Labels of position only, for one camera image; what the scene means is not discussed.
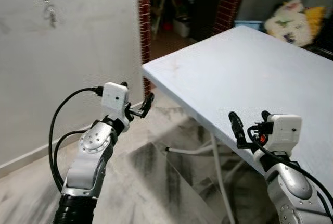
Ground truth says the wide red brick pillar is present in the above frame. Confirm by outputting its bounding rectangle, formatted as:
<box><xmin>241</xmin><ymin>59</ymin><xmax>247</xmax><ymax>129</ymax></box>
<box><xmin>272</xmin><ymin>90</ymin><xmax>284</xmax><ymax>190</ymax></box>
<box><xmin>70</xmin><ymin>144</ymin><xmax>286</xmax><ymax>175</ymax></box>
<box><xmin>213</xmin><ymin>0</ymin><xmax>250</xmax><ymax>34</ymax></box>

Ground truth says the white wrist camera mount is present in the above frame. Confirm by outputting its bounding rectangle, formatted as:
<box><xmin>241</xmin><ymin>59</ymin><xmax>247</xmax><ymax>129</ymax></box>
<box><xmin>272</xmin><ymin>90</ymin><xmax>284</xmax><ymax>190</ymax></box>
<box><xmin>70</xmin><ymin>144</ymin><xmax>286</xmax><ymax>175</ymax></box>
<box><xmin>100</xmin><ymin>82</ymin><xmax>131</xmax><ymax>128</ymax></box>
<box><xmin>253</xmin><ymin>114</ymin><xmax>303</xmax><ymax>157</ymax></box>

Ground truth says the silver key bunch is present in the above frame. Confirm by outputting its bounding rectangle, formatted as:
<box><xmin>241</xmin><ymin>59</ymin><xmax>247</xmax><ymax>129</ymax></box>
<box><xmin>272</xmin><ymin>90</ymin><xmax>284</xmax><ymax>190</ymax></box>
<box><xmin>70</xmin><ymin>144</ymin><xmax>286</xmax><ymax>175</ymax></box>
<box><xmin>43</xmin><ymin>3</ymin><xmax>58</xmax><ymax>28</ymax></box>

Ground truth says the long black left arm cable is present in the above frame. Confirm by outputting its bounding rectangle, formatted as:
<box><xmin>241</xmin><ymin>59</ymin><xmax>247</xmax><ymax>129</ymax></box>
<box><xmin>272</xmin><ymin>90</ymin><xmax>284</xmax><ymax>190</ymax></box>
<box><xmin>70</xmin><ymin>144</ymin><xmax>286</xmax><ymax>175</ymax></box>
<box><xmin>48</xmin><ymin>86</ymin><xmax>104</xmax><ymax>193</ymax></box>

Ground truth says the narrow red brick pillar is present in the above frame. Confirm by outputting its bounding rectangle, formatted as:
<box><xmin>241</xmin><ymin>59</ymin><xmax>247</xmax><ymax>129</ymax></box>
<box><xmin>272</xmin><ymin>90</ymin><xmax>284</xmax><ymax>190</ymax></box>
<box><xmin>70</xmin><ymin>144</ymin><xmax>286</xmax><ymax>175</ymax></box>
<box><xmin>136</xmin><ymin>0</ymin><xmax>151</xmax><ymax>97</ymax></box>

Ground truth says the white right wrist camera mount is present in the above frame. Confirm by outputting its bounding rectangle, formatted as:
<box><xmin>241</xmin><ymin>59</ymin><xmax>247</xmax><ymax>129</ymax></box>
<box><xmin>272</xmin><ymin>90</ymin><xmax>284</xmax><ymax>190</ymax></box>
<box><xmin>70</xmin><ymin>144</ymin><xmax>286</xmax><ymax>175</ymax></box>
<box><xmin>253</xmin><ymin>114</ymin><xmax>303</xmax><ymax>157</ymax></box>

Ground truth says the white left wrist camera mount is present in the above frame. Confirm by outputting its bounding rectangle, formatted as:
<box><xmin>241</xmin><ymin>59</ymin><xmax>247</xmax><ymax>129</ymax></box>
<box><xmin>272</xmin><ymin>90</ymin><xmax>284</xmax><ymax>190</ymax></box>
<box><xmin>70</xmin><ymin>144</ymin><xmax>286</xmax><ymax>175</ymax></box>
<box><xmin>100</xmin><ymin>82</ymin><xmax>131</xmax><ymax>128</ymax></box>

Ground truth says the light blue box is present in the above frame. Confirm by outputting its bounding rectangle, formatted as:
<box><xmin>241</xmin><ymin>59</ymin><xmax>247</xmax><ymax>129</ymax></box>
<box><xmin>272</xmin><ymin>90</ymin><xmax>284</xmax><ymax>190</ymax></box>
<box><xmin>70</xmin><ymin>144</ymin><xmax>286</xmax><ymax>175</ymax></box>
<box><xmin>234</xmin><ymin>20</ymin><xmax>266</xmax><ymax>31</ymax></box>

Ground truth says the yellow plush toy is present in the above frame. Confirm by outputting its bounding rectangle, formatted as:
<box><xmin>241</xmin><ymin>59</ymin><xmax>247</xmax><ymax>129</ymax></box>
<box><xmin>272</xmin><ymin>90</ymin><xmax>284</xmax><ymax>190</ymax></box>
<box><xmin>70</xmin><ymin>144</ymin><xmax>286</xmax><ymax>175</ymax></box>
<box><xmin>304</xmin><ymin>6</ymin><xmax>328</xmax><ymax>37</ymax></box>

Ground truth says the pale storage bin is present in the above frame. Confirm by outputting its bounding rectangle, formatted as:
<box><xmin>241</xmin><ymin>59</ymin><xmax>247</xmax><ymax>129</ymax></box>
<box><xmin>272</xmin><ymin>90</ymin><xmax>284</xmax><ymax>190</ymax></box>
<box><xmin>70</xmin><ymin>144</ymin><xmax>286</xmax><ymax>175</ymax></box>
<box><xmin>173</xmin><ymin>18</ymin><xmax>191</xmax><ymax>38</ymax></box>

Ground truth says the white plush toy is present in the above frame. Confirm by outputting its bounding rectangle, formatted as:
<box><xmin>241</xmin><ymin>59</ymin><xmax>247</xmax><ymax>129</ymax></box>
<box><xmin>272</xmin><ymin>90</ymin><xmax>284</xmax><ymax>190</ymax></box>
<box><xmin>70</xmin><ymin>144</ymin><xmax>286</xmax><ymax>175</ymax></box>
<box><xmin>264</xmin><ymin>0</ymin><xmax>313</xmax><ymax>46</ymax></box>

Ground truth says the short black left arm cable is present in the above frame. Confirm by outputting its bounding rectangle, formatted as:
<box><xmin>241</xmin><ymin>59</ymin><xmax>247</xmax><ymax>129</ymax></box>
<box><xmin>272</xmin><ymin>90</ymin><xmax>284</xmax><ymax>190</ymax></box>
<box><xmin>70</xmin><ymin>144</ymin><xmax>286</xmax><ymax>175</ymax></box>
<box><xmin>54</xmin><ymin>129</ymin><xmax>89</xmax><ymax>183</ymax></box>

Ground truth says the white folding table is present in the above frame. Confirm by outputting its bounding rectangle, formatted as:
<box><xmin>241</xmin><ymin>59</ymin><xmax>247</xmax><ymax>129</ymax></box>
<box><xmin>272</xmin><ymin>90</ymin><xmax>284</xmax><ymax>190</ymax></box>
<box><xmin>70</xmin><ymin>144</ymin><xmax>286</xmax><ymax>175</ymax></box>
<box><xmin>142</xmin><ymin>24</ymin><xmax>333</xmax><ymax>224</ymax></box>

